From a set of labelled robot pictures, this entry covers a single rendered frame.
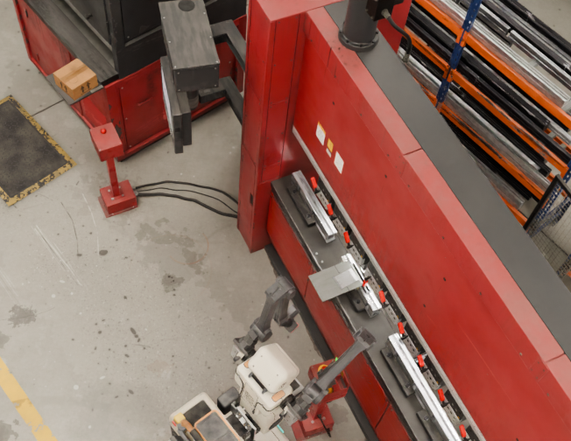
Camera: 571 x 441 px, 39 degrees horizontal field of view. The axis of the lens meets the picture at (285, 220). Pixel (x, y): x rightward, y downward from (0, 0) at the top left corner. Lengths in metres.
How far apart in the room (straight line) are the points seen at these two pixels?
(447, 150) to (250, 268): 2.51
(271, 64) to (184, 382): 2.27
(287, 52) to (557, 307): 1.88
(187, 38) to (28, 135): 2.47
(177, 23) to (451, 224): 1.93
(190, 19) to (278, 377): 1.96
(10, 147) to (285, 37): 3.00
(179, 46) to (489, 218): 1.88
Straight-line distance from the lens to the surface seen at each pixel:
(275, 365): 3.96
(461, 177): 3.54
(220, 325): 5.55
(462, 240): 3.36
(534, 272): 3.39
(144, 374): 5.44
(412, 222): 3.72
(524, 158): 5.76
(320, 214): 4.88
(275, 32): 4.05
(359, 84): 3.76
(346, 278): 4.65
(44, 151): 6.42
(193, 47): 4.33
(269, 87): 4.34
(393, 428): 4.76
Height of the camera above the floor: 5.06
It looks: 58 degrees down
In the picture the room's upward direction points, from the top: 9 degrees clockwise
